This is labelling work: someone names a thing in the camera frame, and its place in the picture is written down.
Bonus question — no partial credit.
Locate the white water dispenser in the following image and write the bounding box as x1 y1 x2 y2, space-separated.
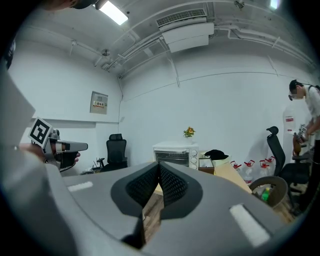
282 104 297 152

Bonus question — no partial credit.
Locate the clear water jug red cap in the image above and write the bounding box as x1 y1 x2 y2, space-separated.
243 159 256 186
230 160 245 176
259 159 271 179
264 155 276 177

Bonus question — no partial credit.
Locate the person's left forearm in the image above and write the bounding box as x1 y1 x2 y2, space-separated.
18 143 47 162

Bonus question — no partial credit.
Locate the white toaster oven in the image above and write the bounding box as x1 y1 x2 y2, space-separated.
152 140 200 171

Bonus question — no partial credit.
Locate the black office chair with headrest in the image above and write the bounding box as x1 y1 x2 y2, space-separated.
265 125 311 198

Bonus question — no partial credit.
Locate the green bottle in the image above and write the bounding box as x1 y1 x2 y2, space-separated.
260 187 272 202

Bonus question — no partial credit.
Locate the black mesh office chair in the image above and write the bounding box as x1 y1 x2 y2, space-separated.
95 133 129 173

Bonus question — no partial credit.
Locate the person's grey shirt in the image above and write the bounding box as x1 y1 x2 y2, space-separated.
0 71 36 153

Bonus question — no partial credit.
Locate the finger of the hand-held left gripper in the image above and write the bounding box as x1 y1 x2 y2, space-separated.
56 140 89 152

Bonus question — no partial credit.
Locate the person's head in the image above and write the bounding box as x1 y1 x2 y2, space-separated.
42 0 99 11

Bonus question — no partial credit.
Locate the brown box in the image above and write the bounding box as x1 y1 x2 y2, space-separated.
198 158 216 175

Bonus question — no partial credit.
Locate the person's left hand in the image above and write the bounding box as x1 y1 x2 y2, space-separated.
61 142 82 163

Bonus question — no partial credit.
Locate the black cap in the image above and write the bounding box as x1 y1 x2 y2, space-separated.
204 149 230 160

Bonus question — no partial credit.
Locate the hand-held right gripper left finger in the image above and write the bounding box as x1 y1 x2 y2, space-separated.
62 161 161 250

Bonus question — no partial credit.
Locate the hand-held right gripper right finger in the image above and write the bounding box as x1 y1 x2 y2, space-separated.
139 161 288 256

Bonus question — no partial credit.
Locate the white ceiling air conditioner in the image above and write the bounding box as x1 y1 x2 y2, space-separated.
155 8 216 54

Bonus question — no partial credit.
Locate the grey electrical panel box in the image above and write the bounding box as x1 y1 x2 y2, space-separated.
89 90 109 115

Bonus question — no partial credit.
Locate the brown wicker basket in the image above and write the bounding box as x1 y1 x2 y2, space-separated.
248 175 290 209

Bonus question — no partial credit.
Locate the potted orange flower plant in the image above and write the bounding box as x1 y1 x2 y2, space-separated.
182 126 197 145

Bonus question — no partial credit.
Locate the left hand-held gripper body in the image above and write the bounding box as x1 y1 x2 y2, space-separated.
27 116 79 173

